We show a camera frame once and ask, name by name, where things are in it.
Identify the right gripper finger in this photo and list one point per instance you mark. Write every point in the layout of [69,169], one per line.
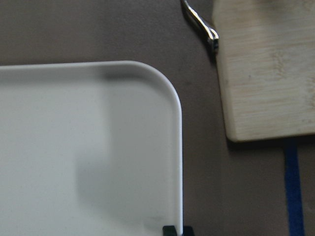
[168,230]

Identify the bamboo cutting board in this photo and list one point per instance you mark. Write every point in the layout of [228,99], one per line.
[266,66]

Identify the cream rabbit serving tray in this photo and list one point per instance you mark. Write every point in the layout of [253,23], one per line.
[89,149]

